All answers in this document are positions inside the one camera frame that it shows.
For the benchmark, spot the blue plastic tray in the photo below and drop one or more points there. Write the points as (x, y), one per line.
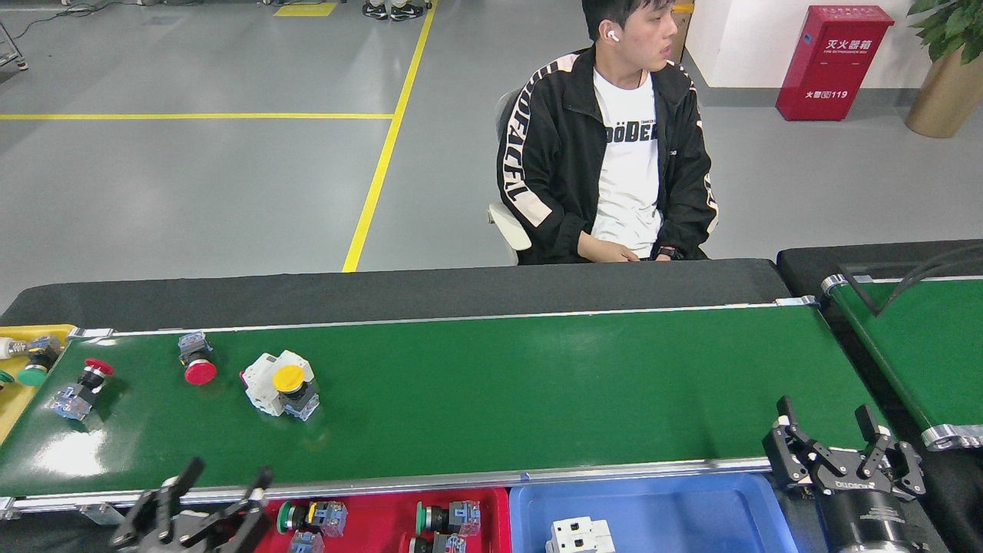
(691, 514)

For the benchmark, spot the grey office chair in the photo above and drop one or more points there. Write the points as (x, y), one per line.
(508, 226)

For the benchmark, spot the white bulb with metal tip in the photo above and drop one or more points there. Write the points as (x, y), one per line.
(9, 348)

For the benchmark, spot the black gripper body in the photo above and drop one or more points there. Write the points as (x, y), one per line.
(864, 514)

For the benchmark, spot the metal rack on wheels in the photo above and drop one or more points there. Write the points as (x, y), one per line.
(11, 54)

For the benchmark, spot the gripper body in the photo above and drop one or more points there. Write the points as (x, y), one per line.
(192, 534)

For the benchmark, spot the standing person's shoes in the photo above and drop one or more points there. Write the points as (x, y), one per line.
(395, 9)

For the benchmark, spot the long green conveyor belt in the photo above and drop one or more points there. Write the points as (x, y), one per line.
(499, 399)

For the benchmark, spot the red fire extinguisher box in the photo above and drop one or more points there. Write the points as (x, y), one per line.
(833, 69)

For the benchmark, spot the brown cardboard box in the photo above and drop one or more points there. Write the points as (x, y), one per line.
(682, 34)

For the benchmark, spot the red plastic tray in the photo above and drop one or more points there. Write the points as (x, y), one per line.
(376, 530)

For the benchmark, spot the yellow plastic tray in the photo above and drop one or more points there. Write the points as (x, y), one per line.
(15, 407)

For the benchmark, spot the yellow push button switch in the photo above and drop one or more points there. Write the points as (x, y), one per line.
(296, 388)

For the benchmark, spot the green feeder conveyor belt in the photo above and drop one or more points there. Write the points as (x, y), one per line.
(921, 353)

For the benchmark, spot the person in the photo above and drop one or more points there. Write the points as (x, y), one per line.
(553, 153)

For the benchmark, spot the person's right hand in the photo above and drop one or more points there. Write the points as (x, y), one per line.
(607, 250)

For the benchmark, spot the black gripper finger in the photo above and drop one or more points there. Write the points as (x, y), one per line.
(791, 457)
(902, 465)
(249, 511)
(146, 522)

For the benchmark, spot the white circuit breaker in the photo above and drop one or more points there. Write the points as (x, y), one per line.
(580, 535)
(261, 384)

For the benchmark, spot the potted plant gold planter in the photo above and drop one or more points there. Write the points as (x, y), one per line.
(941, 104)

